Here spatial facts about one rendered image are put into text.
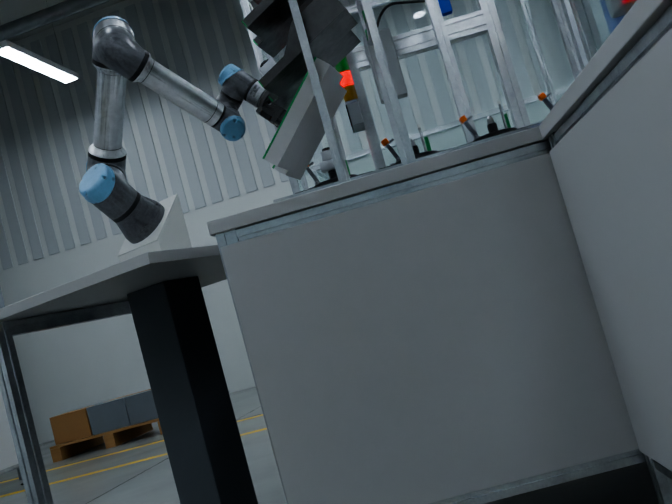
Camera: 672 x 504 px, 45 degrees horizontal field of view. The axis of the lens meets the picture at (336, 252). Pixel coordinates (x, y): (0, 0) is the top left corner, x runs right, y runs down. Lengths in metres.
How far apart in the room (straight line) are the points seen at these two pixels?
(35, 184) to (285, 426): 10.67
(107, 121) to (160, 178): 8.83
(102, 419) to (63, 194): 4.86
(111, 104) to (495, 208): 1.28
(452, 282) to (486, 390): 0.23
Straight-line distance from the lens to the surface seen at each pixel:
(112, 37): 2.39
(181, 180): 11.27
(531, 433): 1.75
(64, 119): 12.17
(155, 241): 2.48
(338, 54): 2.28
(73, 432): 8.09
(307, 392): 1.73
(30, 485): 2.48
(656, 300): 1.34
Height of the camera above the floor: 0.59
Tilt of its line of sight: 4 degrees up
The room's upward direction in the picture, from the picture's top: 16 degrees counter-clockwise
